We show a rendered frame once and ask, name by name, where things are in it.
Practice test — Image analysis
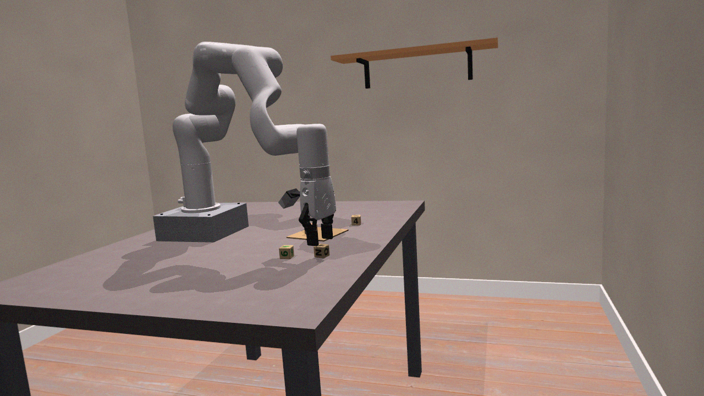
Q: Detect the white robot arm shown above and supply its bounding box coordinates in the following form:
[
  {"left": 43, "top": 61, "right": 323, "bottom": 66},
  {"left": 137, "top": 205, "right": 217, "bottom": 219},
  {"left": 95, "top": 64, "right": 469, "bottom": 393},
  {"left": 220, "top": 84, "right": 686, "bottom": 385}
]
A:
[{"left": 173, "top": 42, "right": 330, "bottom": 213}]

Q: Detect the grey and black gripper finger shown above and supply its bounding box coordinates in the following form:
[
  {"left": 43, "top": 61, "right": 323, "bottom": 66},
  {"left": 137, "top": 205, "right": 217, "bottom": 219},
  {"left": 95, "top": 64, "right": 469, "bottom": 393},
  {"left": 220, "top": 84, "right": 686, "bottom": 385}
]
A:
[
  {"left": 321, "top": 214, "right": 334, "bottom": 239},
  {"left": 299, "top": 203, "right": 318, "bottom": 246}
]

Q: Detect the tan flat mat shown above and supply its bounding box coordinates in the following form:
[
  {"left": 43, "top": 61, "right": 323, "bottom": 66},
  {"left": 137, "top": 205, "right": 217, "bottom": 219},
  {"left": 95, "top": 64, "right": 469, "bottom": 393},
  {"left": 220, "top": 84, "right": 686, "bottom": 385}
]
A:
[{"left": 287, "top": 227, "right": 348, "bottom": 241}]

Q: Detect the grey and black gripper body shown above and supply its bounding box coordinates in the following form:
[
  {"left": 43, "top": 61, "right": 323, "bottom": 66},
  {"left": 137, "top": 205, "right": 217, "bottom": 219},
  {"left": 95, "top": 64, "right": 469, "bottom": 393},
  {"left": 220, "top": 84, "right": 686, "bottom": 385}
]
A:
[{"left": 300, "top": 176, "right": 336, "bottom": 220}]

